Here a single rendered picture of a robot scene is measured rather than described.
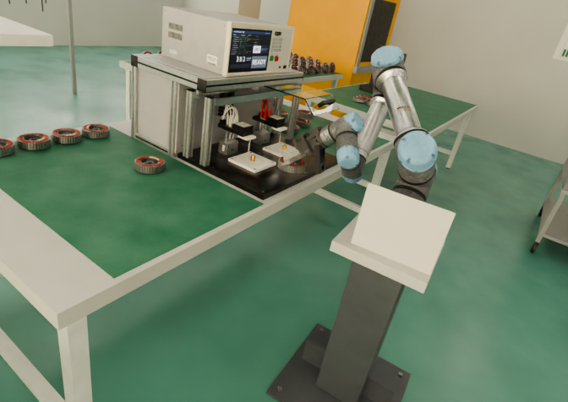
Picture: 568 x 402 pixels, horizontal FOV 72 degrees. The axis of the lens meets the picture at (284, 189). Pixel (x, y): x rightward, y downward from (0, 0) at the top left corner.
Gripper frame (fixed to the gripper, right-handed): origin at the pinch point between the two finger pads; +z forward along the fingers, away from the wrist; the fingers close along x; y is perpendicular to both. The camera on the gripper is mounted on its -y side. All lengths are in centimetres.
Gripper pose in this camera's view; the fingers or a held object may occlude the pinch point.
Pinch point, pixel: (289, 164)
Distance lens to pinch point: 159.8
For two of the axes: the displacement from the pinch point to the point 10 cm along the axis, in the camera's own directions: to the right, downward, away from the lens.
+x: -5.7, 2.7, -7.8
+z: -7.0, 3.4, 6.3
